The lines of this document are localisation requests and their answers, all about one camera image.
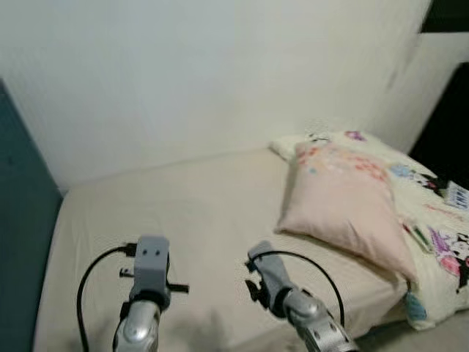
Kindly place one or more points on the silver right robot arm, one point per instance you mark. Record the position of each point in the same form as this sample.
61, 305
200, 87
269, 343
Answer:
315, 323

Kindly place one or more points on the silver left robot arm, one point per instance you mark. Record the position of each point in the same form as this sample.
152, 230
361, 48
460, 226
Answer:
135, 330

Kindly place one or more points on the blue upholstered headboard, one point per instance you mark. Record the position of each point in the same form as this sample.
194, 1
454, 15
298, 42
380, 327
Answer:
26, 220

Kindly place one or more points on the cream cartoon print blanket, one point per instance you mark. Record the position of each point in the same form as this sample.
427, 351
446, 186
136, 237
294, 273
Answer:
440, 297

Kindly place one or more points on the white blue lettered book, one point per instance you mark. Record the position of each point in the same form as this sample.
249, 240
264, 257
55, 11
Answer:
458, 196

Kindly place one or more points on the dark window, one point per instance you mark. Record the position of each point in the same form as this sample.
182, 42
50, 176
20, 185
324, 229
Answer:
447, 15

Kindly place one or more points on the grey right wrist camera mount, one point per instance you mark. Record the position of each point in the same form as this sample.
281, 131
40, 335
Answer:
271, 270

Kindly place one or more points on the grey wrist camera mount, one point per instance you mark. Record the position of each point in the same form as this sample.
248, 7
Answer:
271, 270
152, 264

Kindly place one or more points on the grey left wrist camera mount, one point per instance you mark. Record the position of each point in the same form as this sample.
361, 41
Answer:
152, 264

